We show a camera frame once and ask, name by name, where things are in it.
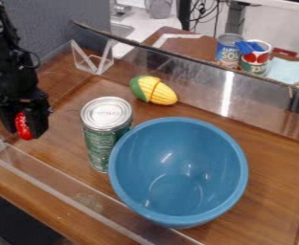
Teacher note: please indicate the red white tomato can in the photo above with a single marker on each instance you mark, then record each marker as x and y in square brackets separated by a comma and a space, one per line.
[254, 62]

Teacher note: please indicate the clear acrylic back barrier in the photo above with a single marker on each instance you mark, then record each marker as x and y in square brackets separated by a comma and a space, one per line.
[203, 72]

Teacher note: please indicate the red toy strawberry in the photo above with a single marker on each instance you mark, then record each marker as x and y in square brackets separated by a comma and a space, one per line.
[21, 127]

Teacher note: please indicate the clear acrylic front barrier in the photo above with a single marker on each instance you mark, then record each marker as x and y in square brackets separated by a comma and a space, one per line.
[88, 200]

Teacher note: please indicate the green tin can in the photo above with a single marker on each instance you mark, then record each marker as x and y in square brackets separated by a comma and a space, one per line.
[107, 118]

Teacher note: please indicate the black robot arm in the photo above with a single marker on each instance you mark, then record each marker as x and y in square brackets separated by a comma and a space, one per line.
[9, 38]

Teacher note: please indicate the clear acrylic bracket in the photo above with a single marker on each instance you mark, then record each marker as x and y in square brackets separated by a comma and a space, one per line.
[91, 63]

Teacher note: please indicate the blue bowl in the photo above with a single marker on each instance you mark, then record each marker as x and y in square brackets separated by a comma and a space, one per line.
[177, 171]

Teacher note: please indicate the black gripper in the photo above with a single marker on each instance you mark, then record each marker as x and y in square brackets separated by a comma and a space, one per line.
[20, 93]

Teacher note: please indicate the blue soup can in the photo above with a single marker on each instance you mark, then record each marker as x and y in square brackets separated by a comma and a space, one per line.
[227, 52]

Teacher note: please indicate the yellow toy corn cob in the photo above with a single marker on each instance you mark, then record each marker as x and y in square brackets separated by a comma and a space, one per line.
[151, 90]

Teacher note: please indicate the blue plastic clip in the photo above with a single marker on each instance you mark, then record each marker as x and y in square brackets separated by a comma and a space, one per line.
[247, 47]

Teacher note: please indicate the light blue cloth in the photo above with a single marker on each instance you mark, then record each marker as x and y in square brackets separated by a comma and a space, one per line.
[283, 70]

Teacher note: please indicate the clear acrylic barrier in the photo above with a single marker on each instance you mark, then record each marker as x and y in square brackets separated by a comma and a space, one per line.
[88, 200]
[203, 72]

